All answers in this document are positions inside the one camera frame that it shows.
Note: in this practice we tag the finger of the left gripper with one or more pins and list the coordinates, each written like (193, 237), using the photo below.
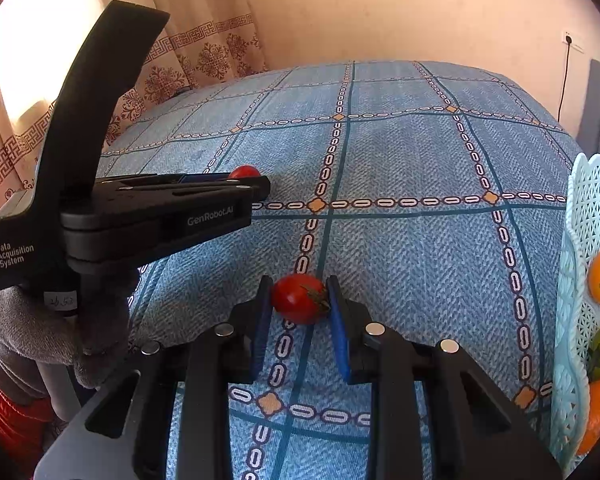
(198, 196)
(160, 179)

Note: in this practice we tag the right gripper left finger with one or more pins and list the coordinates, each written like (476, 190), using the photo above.
(123, 431)

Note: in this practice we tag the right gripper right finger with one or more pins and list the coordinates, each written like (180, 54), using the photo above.
(436, 396)

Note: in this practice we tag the red tomato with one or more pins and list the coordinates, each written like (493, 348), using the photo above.
(244, 172)
(300, 298)

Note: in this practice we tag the large orange front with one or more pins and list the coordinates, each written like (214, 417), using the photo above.
(592, 430)

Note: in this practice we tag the grey gloved left hand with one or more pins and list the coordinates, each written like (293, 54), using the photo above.
(93, 344)

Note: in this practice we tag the beige patterned curtain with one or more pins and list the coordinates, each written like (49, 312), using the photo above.
(59, 55)

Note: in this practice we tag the blue patterned bed cover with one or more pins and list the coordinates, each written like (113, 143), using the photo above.
(434, 192)

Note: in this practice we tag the light blue plastic basket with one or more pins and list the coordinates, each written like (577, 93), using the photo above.
(577, 314)

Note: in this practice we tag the white wall socket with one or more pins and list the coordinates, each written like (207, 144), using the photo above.
(573, 41)

